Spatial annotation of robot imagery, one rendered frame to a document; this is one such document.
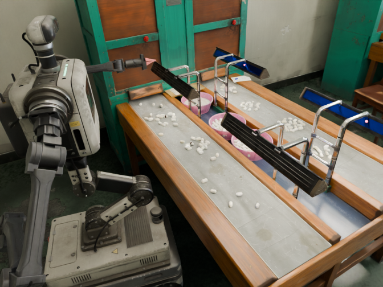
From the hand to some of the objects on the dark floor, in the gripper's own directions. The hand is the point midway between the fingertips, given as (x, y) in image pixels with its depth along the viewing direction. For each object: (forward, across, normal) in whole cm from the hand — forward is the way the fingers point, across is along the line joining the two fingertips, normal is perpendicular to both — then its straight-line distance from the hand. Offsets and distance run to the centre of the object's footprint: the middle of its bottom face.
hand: (154, 60), depth 198 cm
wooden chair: (+236, -108, +48) cm, 264 cm away
